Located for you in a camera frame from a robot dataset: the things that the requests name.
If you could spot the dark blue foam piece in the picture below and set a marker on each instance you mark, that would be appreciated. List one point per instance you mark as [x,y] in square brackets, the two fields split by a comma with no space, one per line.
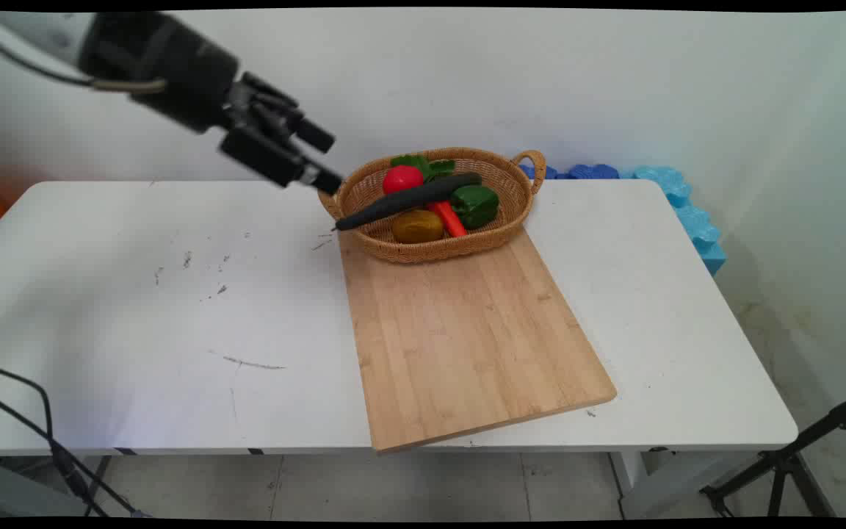
[584,172]

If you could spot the dark green toy cucumber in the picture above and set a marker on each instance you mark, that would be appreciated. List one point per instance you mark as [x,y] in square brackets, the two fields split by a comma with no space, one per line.
[408,202]

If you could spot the green toy bell pepper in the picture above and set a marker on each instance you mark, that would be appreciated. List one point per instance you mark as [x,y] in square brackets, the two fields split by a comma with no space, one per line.
[476,206]

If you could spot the white table leg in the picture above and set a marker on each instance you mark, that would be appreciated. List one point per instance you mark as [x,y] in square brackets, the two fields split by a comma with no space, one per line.
[643,481]

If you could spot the orange toy carrot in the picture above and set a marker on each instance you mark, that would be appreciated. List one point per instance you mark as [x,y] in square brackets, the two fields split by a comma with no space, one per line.
[452,220]

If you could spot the light blue foam piece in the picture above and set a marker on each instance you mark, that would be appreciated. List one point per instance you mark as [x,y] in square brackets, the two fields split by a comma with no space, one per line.
[695,220]

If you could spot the red toy tomato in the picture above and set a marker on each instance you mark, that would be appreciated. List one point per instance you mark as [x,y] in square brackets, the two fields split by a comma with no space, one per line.
[402,179]

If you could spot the brown toy potato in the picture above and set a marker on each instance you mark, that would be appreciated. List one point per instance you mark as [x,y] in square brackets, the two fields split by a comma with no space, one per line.
[417,226]

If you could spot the wooden cutting board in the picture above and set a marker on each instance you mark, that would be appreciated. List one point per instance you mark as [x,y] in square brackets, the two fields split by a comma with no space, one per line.
[467,338]

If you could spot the black tripod stand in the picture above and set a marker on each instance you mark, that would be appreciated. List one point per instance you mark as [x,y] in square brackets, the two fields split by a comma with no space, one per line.
[783,463]

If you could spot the green toy lettuce leaf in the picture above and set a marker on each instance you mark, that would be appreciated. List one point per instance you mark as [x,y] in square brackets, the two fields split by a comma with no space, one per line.
[423,166]

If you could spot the woven wicker basket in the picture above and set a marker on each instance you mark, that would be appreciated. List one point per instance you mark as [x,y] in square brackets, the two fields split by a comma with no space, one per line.
[500,198]

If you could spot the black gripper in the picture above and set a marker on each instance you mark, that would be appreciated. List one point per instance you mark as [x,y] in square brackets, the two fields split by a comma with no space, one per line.
[166,70]

